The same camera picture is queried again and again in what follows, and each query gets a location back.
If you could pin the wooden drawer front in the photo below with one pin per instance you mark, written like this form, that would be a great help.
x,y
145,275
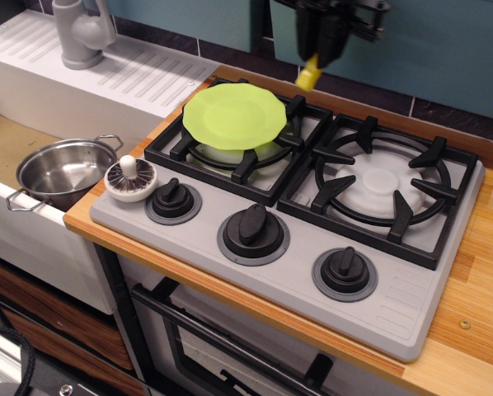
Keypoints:
x,y
73,335

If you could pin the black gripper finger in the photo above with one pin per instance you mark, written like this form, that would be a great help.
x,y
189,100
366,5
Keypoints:
x,y
308,20
333,34

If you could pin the grey toy faucet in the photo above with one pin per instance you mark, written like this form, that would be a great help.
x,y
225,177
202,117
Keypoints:
x,y
82,37

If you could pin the black burner grate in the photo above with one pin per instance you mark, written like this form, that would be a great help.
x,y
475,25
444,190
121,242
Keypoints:
x,y
395,192
258,174

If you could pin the stainless steel pot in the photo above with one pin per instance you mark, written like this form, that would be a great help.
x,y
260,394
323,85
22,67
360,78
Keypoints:
x,y
61,173

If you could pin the black right stove knob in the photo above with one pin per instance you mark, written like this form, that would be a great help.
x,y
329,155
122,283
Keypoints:
x,y
345,275

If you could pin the yellow toy fry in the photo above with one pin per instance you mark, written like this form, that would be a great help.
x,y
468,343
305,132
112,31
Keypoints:
x,y
308,77

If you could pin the toy oven door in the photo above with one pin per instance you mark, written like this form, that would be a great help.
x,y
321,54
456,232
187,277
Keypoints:
x,y
222,365

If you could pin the black stove knob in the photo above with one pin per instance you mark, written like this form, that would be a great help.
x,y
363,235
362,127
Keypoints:
x,y
173,203
345,275
253,237

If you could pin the black left burner grate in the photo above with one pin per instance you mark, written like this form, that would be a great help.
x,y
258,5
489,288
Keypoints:
x,y
258,174

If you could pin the white brown toy mushroom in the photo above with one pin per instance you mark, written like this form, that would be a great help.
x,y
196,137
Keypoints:
x,y
131,179

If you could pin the black left stove knob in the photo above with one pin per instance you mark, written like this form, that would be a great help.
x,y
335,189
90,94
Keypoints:
x,y
173,203

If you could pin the grey toy stove top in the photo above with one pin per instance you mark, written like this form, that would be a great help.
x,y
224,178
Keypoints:
x,y
394,319

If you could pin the white toy sink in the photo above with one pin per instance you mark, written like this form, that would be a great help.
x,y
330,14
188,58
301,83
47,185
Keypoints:
x,y
131,91

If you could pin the black right burner grate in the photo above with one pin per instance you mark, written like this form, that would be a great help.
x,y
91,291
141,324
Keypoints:
x,y
395,192

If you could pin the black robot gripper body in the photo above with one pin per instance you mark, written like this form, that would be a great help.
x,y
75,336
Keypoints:
x,y
365,18

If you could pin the black middle stove knob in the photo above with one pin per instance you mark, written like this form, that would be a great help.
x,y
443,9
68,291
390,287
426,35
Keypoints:
x,y
253,237

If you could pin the green plastic plate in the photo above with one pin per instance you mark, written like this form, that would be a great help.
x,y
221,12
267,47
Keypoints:
x,y
234,116

